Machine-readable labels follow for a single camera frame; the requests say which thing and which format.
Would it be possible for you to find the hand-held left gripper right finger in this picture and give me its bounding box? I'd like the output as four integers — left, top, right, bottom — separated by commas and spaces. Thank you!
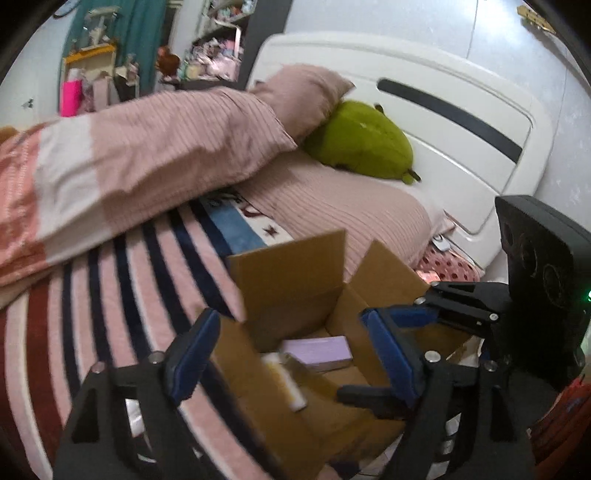
361, 308, 537, 480

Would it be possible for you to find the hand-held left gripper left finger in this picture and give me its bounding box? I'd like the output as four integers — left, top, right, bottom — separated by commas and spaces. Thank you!
53, 308, 221, 480

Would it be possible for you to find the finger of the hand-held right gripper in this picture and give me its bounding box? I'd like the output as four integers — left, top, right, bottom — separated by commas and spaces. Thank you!
368, 281, 513, 336
337, 386, 419, 420

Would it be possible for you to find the purple box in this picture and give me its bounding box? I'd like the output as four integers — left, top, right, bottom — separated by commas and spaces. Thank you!
281, 336, 353, 373

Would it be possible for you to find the white cream tube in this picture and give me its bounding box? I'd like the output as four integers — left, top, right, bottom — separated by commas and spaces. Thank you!
262, 353, 309, 412

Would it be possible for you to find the brown cardboard box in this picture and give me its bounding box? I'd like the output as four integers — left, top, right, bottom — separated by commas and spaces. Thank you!
203, 229, 476, 480

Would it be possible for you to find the pink dotted cloth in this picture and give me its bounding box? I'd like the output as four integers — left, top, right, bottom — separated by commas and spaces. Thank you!
414, 242, 483, 284

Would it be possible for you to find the striped pink blanket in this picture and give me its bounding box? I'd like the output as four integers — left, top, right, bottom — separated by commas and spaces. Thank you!
0, 189, 296, 480

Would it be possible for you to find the pink ribbed pillow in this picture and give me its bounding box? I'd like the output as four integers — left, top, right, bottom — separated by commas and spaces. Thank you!
249, 65, 355, 147
233, 150, 455, 287

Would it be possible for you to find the orange cloth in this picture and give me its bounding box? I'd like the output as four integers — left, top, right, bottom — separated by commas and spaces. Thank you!
529, 371, 591, 480

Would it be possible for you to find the green plush toy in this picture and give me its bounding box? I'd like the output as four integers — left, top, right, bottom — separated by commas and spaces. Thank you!
301, 100, 423, 186

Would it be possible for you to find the pink and white duvet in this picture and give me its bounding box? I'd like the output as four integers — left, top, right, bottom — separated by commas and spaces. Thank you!
0, 88, 298, 289

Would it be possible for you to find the white bed headboard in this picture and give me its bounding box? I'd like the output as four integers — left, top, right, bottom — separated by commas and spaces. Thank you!
246, 31, 555, 271

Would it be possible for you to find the yellow guitar head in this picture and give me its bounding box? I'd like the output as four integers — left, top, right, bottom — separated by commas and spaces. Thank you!
516, 4, 557, 35

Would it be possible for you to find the bright pink bag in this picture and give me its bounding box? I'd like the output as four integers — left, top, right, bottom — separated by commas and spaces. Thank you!
61, 79, 83, 117

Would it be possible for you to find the brown-haired doll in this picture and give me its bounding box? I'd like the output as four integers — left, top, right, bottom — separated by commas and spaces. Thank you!
156, 46, 182, 84

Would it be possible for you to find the yellow framed rack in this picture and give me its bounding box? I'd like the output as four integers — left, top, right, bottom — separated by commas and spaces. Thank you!
60, 44, 117, 116

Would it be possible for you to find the cluttered storage shelf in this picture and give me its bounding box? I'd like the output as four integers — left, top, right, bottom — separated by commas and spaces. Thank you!
178, 0, 259, 90

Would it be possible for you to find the teal curtain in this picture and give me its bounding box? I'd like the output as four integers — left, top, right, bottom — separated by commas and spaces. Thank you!
62, 0, 182, 95

